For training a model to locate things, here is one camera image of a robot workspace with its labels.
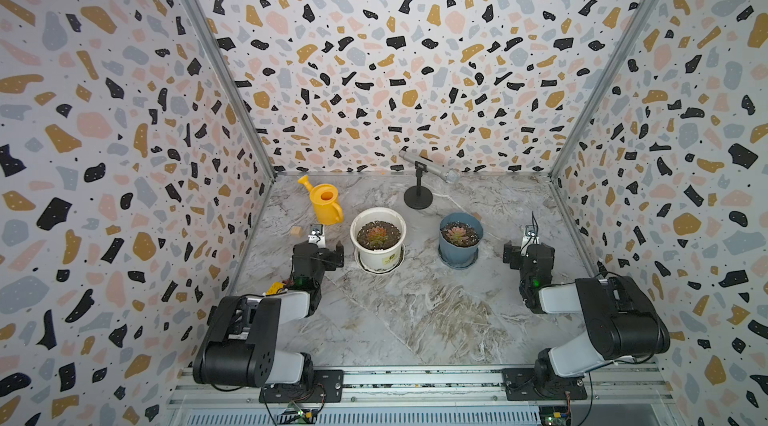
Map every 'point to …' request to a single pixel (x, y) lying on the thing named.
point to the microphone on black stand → (420, 197)
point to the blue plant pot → (466, 252)
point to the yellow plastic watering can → (323, 196)
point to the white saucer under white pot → (384, 271)
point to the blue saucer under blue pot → (462, 266)
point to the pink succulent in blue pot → (458, 235)
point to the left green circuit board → (297, 416)
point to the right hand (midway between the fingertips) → (530, 242)
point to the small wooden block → (297, 231)
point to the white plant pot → (378, 234)
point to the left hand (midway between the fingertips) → (325, 241)
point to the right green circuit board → (555, 415)
